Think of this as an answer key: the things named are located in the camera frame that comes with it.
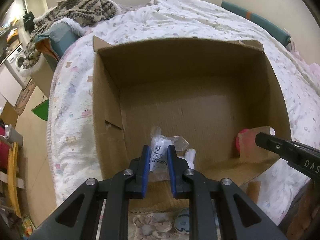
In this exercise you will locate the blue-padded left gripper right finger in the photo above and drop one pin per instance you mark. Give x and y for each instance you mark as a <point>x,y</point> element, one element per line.
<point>218,209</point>

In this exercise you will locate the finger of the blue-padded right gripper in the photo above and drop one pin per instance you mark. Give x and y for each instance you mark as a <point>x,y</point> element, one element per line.
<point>286,149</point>

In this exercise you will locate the clear labelled plastic bag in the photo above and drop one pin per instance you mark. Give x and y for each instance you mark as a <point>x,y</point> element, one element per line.
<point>159,146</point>

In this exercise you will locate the brown door mat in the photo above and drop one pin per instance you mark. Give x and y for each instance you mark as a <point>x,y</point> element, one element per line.
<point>24,97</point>

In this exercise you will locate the white washing machine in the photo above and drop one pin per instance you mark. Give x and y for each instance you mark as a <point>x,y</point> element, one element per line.
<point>14,63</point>

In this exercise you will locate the white patterned bed quilt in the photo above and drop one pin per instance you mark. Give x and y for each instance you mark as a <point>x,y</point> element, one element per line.
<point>72,152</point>

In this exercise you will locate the teal headboard bumper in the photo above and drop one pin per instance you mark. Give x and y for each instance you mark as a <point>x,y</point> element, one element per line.
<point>279,34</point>

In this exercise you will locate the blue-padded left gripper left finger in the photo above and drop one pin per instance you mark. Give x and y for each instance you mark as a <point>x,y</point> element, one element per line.
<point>99,209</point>

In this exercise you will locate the white cloth sock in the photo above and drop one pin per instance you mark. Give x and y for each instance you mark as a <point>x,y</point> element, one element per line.
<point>189,157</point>

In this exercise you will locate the brown cardboard box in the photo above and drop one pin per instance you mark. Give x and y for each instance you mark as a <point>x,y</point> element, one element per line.
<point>206,91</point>

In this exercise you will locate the beige lace scrunchie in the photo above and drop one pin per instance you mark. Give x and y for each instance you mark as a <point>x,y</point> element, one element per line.
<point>151,227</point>

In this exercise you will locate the grey trash bin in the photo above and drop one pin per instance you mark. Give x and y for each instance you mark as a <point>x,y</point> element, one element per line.
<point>11,135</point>

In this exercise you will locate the teal cushion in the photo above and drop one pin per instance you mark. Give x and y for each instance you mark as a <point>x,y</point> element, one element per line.
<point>55,41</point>

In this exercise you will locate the yellow wooden chair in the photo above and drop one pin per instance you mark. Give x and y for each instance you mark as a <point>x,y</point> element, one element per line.
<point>12,179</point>

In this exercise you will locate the brown patterned knit blanket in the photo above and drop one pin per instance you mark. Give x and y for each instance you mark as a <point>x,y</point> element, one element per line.
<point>76,13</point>

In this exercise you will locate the person's right hand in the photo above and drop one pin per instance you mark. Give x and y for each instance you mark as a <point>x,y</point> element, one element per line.
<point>307,211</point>

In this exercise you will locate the light blue plush toy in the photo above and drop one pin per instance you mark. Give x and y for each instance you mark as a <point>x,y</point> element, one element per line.
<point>182,222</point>

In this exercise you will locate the green dustpan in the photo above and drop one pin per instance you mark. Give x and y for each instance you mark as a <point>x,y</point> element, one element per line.
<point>42,110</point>

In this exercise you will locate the brown cardboard tube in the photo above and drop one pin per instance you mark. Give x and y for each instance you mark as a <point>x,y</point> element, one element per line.
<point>254,153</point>

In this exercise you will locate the beige armchair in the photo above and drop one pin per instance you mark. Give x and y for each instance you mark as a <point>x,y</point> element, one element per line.
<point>42,73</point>

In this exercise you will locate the pink rubber duck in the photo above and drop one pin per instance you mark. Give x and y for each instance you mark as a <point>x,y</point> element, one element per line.
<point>241,143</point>

